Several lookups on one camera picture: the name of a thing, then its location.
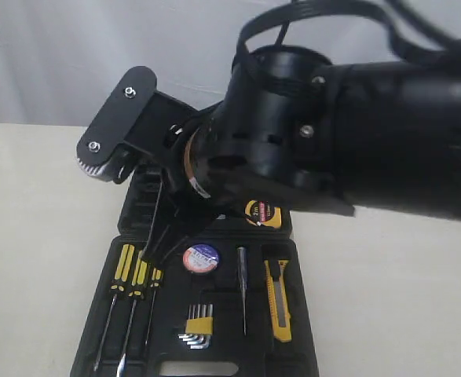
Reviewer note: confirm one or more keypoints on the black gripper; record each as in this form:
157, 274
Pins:
212, 172

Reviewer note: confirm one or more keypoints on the black electrical tape roll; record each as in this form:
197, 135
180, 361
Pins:
201, 258

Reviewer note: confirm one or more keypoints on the yellow 2m tape measure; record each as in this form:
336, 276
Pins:
261, 213

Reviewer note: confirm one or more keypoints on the black plastic tool case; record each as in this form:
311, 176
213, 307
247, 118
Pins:
231, 296

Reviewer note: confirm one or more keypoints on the yellow utility knife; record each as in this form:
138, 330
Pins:
277, 296

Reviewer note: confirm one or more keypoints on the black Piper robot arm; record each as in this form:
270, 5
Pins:
384, 136

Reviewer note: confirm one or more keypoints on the small yellow black screwdriver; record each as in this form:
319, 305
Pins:
155, 285

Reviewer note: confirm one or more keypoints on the clear tester screwdriver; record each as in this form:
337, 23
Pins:
242, 275

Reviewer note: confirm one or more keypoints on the middle yellow black screwdriver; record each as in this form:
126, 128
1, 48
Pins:
137, 293

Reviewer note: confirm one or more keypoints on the large yellow black screwdriver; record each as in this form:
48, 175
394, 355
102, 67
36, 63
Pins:
117, 288

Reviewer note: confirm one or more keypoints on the hex key set yellow holder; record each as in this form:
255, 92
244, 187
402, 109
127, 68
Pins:
198, 327

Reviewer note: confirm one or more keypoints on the white backdrop curtain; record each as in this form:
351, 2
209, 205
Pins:
59, 60

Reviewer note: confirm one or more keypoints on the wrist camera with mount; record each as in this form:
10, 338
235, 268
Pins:
136, 121

